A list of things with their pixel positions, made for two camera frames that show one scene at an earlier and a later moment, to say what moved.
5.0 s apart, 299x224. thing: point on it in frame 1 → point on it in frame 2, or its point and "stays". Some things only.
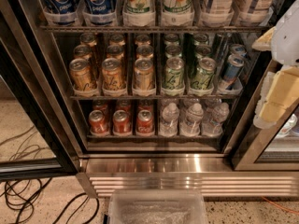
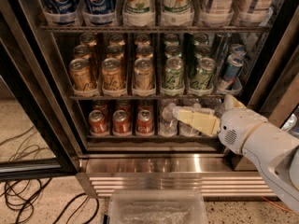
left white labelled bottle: x=217 y=4 stays
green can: x=204 y=76 stays
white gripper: x=287 y=44 → x=240 y=126
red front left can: x=98 y=125 stays
